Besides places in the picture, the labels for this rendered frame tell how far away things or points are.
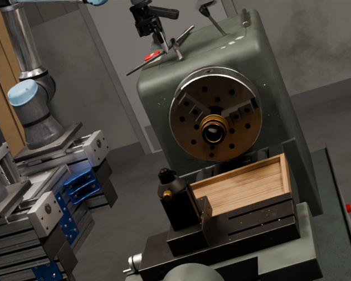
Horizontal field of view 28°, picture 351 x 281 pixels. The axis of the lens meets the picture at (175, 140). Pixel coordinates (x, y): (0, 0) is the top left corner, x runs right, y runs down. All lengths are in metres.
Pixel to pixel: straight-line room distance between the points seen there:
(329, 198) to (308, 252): 1.07
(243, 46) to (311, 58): 2.86
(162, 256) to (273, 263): 0.32
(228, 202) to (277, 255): 0.50
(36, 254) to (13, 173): 0.43
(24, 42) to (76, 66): 3.02
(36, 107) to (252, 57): 0.81
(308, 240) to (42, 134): 1.22
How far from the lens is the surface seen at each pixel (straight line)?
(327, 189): 2.85
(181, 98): 2.33
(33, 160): 2.70
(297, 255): 1.73
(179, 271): 1.39
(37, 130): 2.64
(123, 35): 5.48
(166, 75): 2.52
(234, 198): 2.23
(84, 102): 5.82
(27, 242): 2.24
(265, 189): 2.21
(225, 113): 2.31
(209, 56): 2.50
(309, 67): 5.34
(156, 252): 1.91
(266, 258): 1.77
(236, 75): 2.37
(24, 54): 2.73
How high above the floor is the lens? 1.80
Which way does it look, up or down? 18 degrees down
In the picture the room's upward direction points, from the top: 23 degrees counter-clockwise
